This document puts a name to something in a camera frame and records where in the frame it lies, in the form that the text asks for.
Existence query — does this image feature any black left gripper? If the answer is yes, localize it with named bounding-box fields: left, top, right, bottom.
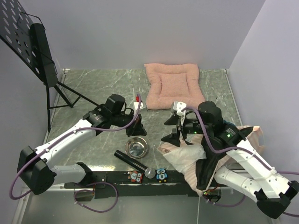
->
left=112, top=111, right=147, bottom=137

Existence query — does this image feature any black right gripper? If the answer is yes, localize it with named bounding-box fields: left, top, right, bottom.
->
left=161, top=113, right=212, bottom=147

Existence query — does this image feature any pink striped pet tent fabric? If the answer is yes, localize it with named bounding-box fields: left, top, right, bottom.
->
left=157, top=125, right=266, bottom=197

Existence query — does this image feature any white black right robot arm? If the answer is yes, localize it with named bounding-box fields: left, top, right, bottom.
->
left=162, top=101, right=299, bottom=219

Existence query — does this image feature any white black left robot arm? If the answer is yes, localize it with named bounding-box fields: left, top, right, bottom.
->
left=17, top=94, right=147, bottom=195

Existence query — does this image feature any steel pet bowl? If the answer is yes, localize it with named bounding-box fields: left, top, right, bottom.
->
left=125, top=137, right=149, bottom=159

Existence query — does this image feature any pink pet cushion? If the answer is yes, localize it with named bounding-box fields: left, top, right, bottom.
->
left=144, top=63, right=205, bottom=110

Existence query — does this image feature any teal pet feeder toy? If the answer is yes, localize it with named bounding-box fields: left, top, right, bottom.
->
left=223, top=120, right=236, bottom=129

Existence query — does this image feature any black handheld microphone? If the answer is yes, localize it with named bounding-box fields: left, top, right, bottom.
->
left=114, top=150, right=156, bottom=179

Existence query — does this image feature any red owl number tile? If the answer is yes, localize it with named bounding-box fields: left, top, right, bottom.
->
left=128, top=171, right=143, bottom=183

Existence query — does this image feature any blue owl number tile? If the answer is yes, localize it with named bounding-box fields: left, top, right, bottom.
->
left=156, top=168, right=168, bottom=183

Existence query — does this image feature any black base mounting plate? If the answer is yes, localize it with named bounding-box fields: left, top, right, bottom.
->
left=64, top=169, right=199, bottom=199

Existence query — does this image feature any black music stand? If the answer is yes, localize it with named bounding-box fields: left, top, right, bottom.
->
left=0, top=0, right=98, bottom=131

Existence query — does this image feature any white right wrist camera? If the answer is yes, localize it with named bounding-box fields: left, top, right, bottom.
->
left=171, top=101, right=187, bottom=124

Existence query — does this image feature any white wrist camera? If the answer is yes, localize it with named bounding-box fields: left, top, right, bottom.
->
left=171, top=101, right=187, bottom=124
left=133, top=96, right=146, bottom=110

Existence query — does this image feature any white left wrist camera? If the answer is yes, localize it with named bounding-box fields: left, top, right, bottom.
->
left=133, top=96, right=146, bottom=110

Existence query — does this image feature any aluminium frame rail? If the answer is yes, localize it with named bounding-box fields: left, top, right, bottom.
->
left=21, top=177, right=68, bottom=191

